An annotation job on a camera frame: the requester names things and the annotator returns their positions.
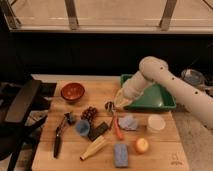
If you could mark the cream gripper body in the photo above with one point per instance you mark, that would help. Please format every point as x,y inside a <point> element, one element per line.
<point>122,96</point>

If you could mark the red brown bowl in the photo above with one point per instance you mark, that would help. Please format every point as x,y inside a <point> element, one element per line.
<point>72,91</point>

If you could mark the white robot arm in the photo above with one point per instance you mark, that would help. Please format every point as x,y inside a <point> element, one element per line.
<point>155,70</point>

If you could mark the blue sponge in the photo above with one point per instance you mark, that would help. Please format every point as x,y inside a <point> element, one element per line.
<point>121,156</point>

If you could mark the orange apple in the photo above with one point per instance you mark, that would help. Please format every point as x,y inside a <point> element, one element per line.
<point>141,145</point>

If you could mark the black rectangular block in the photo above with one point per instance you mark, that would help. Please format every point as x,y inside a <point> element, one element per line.
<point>99,130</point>

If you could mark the black office chair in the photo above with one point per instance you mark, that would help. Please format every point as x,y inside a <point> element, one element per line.
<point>13,130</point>

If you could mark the black handled peeler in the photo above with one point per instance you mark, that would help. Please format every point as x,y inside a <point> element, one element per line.
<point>58,137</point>

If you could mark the blue paper cup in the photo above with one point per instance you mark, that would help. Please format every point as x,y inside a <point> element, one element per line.
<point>82,127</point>

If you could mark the small metal cup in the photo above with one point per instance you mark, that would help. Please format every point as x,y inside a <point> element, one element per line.
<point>110,107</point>

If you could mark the green plastic tray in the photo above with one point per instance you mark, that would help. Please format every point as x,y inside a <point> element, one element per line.
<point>148,95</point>

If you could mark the small dark blue clip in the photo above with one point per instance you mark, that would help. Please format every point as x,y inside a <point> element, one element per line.
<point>70,118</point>

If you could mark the grey round bowl background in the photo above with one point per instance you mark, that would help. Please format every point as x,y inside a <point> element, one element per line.
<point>192,77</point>

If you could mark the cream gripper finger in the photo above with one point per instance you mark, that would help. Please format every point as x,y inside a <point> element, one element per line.
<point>119,100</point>

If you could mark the orange carrot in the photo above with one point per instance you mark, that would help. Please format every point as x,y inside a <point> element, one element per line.
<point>117,129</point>

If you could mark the bunch of dark grapes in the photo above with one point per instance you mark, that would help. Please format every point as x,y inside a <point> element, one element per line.
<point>89,114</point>

